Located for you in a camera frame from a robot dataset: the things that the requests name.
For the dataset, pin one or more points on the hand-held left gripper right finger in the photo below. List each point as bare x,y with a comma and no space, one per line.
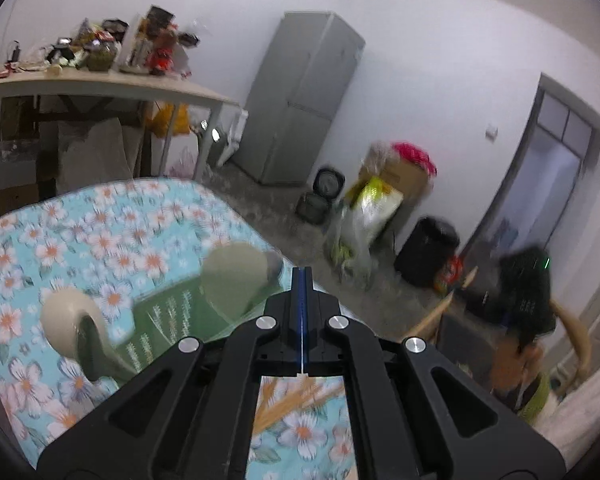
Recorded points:
310,310

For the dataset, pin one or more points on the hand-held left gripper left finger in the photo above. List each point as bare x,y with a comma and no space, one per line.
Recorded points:
295,310

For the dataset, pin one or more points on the wooden chopstick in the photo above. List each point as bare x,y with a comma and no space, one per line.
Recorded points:
280,392
290,405

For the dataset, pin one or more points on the green utensil holder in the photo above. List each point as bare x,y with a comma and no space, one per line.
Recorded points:
170,315

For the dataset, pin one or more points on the person's right hand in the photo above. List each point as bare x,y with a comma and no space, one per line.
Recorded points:
510,365

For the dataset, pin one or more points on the clear plastic bag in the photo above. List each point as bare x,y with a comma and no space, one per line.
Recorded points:
342,252

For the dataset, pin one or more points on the wooden chair black seat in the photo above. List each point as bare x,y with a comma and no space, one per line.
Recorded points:
577,340

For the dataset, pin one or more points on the red snack bag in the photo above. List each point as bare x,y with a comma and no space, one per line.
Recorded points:
447,275

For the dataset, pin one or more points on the dark cooker pot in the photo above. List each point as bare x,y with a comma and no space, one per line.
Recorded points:
312,207

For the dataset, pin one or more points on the black waste bin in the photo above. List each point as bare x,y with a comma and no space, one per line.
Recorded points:
425,255

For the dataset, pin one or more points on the yellow white bag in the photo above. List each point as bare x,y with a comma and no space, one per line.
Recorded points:
375,205

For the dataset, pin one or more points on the black rice cooker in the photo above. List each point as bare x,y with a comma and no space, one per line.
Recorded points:
327,185

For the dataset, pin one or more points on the grey framed glass door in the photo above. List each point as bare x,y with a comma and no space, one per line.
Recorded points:
555,160

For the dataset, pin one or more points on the large cardboard box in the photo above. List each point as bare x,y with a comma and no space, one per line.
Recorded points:
405,180

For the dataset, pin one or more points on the pink cloth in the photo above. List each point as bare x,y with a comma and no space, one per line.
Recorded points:
415,155

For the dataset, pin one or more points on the pink plastic bag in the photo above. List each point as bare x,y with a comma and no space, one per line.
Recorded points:
182,160

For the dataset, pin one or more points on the floral tablecloth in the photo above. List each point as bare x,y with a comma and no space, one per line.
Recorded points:
105,230

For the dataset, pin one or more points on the grey refrigerator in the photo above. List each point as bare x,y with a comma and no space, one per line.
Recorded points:
300,100

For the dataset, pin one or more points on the grey sack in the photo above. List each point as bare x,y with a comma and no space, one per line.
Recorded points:
95,155

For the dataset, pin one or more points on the crinkled clear bag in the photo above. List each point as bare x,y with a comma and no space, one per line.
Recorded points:
190,39

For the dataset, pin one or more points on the wooden table white legs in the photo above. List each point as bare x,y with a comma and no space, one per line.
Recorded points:
105,89

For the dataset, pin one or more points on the grey box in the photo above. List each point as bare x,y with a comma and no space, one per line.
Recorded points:
15,160

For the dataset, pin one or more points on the glass jar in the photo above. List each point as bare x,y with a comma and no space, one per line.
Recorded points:
100,57

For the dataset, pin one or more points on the small beige bundle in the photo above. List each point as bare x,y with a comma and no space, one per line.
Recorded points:
55,70

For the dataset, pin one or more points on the black charger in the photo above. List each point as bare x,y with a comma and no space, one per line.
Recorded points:
15,52

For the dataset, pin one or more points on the white wall switch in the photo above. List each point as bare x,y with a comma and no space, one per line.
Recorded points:
490,132

